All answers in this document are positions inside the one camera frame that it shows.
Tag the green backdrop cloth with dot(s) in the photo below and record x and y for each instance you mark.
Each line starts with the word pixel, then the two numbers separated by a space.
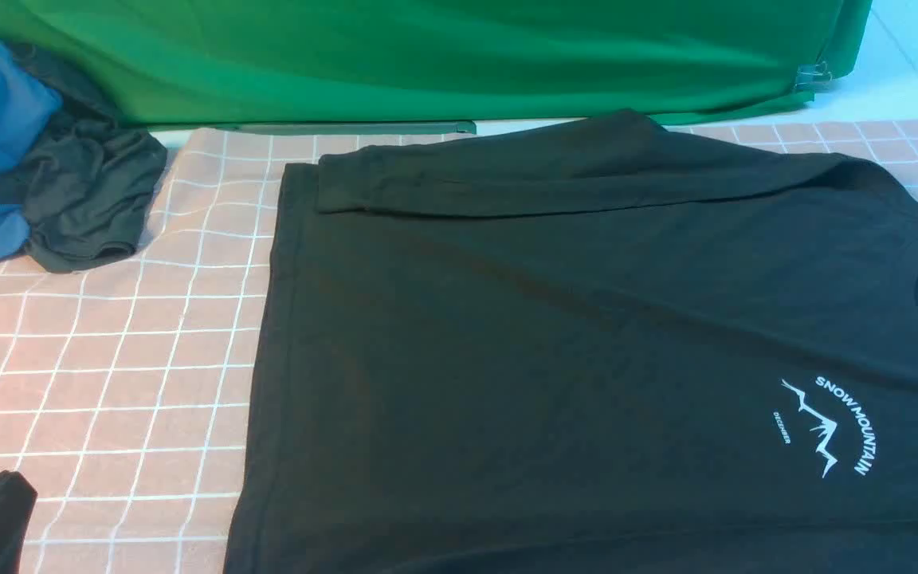
pixel 193 63

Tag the dark gray crumpled garment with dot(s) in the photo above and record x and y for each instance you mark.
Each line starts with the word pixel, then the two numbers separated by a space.
pixel 86 185

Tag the gray long-sleeved shirt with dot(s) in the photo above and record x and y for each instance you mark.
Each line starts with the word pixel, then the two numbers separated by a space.
pixel 596 347

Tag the pink grid tablecloth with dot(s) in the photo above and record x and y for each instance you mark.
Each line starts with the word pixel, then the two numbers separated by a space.
pixel 125 391

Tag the metal binder clip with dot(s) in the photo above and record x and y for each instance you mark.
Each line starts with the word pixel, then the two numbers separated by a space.
pixel 813 78

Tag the gray bar under backdrop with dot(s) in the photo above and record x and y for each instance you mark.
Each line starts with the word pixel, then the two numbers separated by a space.
pixel 363 128

